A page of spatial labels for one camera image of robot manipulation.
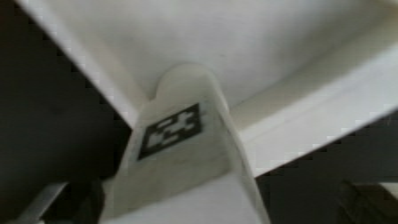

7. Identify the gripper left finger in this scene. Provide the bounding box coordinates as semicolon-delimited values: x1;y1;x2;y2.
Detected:
10;180;105;224

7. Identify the white square tabletop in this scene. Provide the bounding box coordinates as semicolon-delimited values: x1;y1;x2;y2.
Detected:
16;0;398;174

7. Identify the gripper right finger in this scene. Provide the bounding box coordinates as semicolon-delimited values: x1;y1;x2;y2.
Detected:
337;181;398;224

